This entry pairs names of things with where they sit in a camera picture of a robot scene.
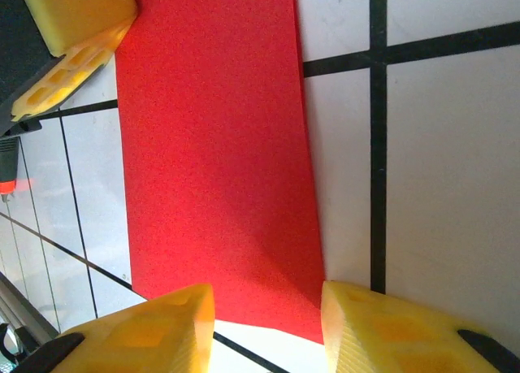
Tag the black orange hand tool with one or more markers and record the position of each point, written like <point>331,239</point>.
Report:
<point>8,161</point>

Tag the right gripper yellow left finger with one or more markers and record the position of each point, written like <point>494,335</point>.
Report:
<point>154,336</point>

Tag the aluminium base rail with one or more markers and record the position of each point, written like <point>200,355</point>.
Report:
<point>24,312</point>

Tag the red paper sheet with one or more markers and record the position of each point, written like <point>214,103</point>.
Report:
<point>211,145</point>

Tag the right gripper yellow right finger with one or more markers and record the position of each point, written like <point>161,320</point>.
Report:
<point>398,340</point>

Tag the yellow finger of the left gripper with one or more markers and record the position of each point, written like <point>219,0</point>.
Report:
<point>81,80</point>
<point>81,11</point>

